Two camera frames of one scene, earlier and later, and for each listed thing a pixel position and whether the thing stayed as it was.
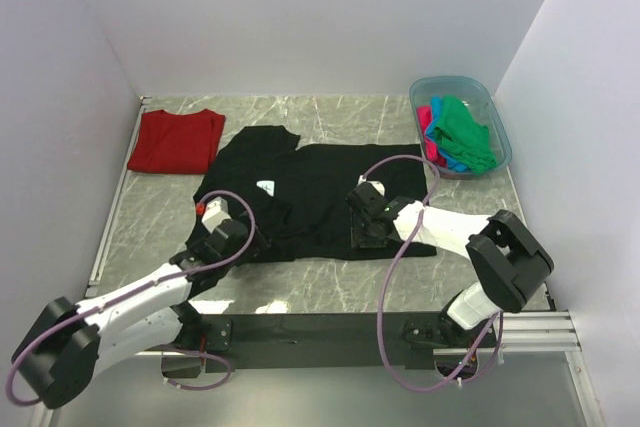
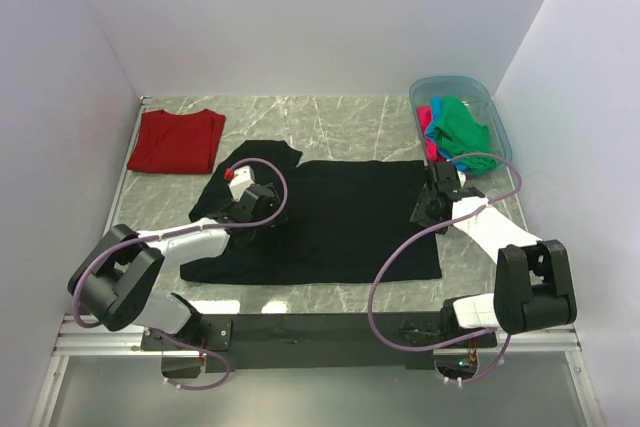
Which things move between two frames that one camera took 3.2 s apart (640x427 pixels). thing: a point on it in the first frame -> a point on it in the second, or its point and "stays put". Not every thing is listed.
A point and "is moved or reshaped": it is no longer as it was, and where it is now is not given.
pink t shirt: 423,114 stays put
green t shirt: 462,138 stays put
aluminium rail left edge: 93,286 stays put
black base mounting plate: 318,341 stays put
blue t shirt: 450,160 stays put
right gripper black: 357,239 -> 419,214
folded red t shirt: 177,143 stays put
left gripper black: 206,236 -> 274,209
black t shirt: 298,194 is moved or reshaped
